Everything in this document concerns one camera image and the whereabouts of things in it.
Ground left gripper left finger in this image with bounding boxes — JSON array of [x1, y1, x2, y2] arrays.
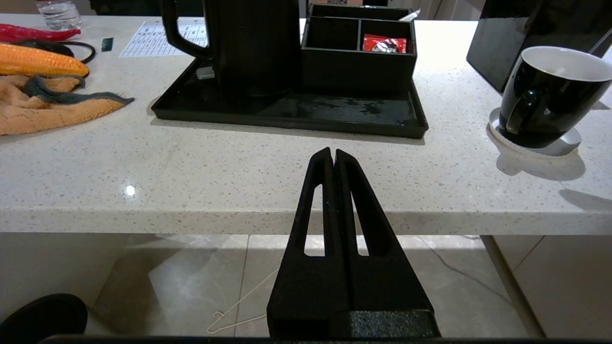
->
[[266, 147, 353, 338]]

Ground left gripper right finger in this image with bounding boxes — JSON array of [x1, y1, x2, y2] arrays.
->
[[335, 149, 440, 338]]

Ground black electric kettle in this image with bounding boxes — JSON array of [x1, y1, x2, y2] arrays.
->
[[160, 0, 302, 97]]

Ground red sachet packet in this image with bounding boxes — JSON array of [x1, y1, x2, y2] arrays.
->
[[362, 34, 407, 54]]

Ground black serving tray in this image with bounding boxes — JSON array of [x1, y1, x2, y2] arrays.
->
[[152, 57, 429, 140]]

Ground black compartment box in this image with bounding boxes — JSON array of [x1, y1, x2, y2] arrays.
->
[[301, 3, 418, 94]]

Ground white round coaster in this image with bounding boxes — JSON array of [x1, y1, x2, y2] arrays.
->
[[488, 107, 583, 157]]

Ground dark mug white inside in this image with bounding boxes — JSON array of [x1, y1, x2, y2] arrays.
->
[[499, 46, 612, 149]]

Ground black rounded base cover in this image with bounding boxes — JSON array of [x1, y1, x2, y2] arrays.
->
[[0, 293, 88, 344]]

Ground black tissue box white lid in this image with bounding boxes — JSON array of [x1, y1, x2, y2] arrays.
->
[[466, 0, 612, 93]]

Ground white paper sheet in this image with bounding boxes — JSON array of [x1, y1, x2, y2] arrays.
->
[[119, 19, 209, 58]]

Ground yellow cloth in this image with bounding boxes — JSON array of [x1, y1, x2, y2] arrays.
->
[[0, 73, 135, 136]]

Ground yellow corn cob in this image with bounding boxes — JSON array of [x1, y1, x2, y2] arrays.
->
[[0, 43, 90, 77]]

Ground black computer mouse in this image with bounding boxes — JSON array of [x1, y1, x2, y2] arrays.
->
[[13, 39, 96, 64]]

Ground plastic bottle red cap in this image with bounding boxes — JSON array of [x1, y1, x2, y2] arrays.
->
[[36, 0, 82, 31]]

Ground red chili pepper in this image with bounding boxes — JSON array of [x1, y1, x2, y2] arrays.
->
[[0, 23, 81, 43]]

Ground white wire hanger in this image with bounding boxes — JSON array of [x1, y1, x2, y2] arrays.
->
[[206, 268, 281, 334]]

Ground thin grey floor cable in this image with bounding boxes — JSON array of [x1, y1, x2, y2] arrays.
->
[[423, 237, 508, 301]]

